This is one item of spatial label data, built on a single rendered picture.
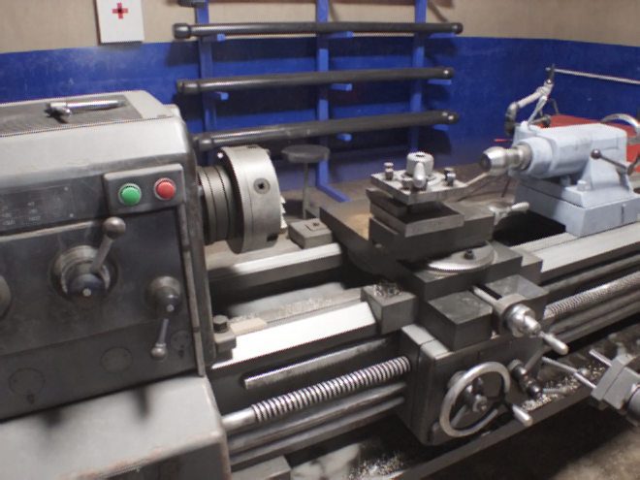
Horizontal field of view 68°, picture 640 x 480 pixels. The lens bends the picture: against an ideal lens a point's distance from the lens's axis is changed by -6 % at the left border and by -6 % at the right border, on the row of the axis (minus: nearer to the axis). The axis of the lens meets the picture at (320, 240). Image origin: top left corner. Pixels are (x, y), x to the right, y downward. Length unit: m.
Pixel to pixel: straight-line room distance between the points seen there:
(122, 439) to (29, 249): 0.38
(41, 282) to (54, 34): 3.29
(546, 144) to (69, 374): 1.46
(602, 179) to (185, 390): 1.47
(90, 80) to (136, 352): 3.27
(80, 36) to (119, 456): 3.44
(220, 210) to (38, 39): 3.13
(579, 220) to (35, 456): 1.63
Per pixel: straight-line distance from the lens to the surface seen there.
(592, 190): 1.86
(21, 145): 0.90
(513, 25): 5.93
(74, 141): 0.89
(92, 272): 0.85
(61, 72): 4.11
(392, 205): 1.18
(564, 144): 1.74
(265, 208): 1.10
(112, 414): 1.03
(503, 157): 1.60
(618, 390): 1.16
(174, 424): 1.02
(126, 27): 4.00
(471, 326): 1.19
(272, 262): 1.46
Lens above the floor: 1.49
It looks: 24 degrees down
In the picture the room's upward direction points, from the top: straight up
